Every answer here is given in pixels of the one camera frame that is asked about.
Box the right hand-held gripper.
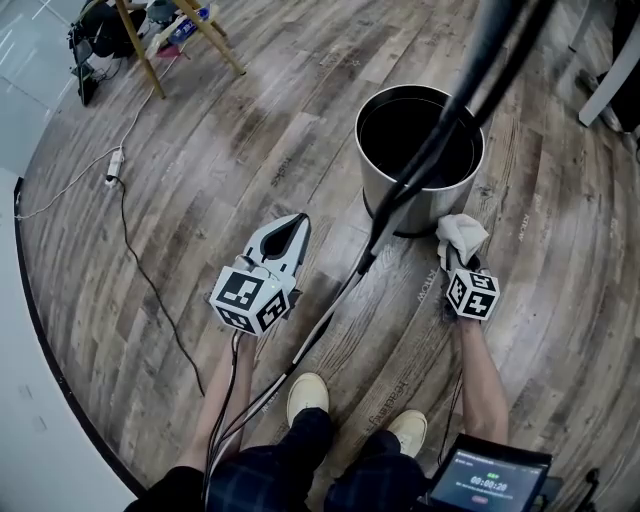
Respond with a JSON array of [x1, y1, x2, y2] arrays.
[[437, 242, 502, 326]]

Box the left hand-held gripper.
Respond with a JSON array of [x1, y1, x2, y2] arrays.
[[203, 212, 312, 338]]

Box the white cloth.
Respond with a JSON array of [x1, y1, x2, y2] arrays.
[[434, 213, 491, 267]]

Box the steel trash bin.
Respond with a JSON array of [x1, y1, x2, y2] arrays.
[[353, 83, 487, 238]]

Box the person's left forearm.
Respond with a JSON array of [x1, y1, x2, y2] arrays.
[[177, 332, 259, 471]]

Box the person's right forearm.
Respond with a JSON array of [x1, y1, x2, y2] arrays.
[[457, 317, 511, 441]]

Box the person's left beige shoe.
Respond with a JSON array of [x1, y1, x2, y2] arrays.
[[285, 372, 331, 429]]

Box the person's beige shoe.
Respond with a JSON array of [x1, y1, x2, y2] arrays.
[[387, 409, 429, 459], [285, 372, 331, 429]]

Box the person's right beige shoe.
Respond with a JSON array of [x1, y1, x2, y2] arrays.
[[387, 409, 429, 459]]

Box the white power strip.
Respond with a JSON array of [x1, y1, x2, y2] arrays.
[[103, 148, 126, 190]]

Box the black tablet with screen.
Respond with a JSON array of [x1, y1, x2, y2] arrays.
[[428, 433, 554, 512]]

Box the person's dark plaid trousers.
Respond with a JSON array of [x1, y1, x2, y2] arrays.
[[202, 407, 434, 512]]

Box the round yellow wooden table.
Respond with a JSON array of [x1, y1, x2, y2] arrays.
[[113, 0, 249, 101]]

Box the clear plastic bag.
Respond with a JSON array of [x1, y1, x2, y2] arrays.
[[147, 0, 216, 60]]

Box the blue white packet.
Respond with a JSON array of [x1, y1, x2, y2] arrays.
[[167, 4, 214, 46]]

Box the person's black shirt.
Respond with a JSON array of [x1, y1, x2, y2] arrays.
[[124, 465, 206, 512]]

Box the thin black floor cable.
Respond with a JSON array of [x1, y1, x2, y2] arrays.
[[115, 178, 206, 399]]

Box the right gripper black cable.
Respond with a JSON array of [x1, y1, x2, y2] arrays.
[[436, 368, 465, 467]]

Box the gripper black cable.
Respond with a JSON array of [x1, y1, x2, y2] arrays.
[[436, 368, 465, 467], [200, 330, 244, 501]]

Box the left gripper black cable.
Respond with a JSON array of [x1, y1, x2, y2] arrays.
[[200, 330, 244, 501]]

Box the thick black head cable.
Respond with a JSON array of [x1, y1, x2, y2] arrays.
[[199, 0, 557, 512]]

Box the white power cable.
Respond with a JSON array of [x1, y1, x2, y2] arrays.
[[119, 49, 175, 151], [14, 146, 122, 221]]

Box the black tablet mount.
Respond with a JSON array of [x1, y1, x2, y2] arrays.
[[537, 467, 601, 512]]

